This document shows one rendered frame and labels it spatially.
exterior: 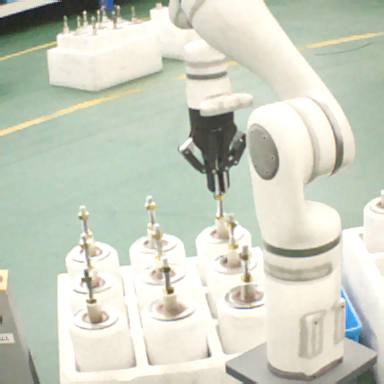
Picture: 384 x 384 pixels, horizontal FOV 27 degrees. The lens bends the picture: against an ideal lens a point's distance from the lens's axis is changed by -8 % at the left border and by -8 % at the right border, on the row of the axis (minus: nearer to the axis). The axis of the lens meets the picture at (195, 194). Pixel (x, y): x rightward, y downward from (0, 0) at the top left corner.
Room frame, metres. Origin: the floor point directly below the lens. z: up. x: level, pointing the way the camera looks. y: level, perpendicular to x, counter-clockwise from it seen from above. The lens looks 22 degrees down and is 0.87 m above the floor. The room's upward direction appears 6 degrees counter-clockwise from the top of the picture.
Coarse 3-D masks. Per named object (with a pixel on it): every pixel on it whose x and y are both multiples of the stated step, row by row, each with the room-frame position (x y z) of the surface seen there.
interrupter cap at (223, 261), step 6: (216, 258) 1.24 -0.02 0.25; (222, 258) 1.24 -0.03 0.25; (252, 258) 1.22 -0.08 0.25; (216, 264) 1.22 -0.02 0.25; (222, 264) 1.22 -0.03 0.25; (252, 264) 1.20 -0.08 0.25; (216, 270) 1.19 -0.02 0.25; (222, 270) 1.19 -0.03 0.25; (228, 270) 1.19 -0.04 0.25; (234, 270) 1.19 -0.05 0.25; (240, 270) 1.19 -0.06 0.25
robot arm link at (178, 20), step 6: (174, 0) 1.27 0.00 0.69; (174, 6) 1.28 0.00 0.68; (180, 6) 1.27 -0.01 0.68; (174, 12) 1.29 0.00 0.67; (180, 12) 1.29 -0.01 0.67; (174, 18) 1.30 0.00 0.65; (180, 18) 1.30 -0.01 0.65; (186, 18) 1.30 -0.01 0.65; (174, 24) 1.32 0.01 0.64; (180, 24) 1.31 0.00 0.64; (186, 24) 1.31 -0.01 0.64
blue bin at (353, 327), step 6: (342, 288) 1.31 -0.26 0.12; (342, 294) 1.29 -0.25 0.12; (348, 300) 1.26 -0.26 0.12; (348, 306) 1.24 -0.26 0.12; (348, 312) 1.24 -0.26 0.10; (354, 312) 1.21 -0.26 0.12; (348, 318) 1.24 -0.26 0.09; (354, 318) 1.20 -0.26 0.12; (348, 324) 1.23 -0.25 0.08; (354, 324) 1.19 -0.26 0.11; (360, 324) 1.17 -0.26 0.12; (348, 330) 1.15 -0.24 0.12; (354, 330) 1.15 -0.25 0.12; (360, 330) 1.16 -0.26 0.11; (348, 336) 1.15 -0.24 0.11; (354, 336) 1.16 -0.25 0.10
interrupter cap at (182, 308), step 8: (152, 304) 1.10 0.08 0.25; (160, 304) 1.10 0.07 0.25; (184, 304) 1.09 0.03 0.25; (192, 304) 1.09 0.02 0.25; (152, 312) 1.08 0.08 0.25; (160, 312) 1.08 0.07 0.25; (168, 312) 1.08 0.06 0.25; (176, 312) 1.07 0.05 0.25; (184, 312) 1.07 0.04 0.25; (192, 312) 1.07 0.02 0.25; (160, 320) 1.05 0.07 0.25; (168, 320) 1.05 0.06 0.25; (176, 320) 1.05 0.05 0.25
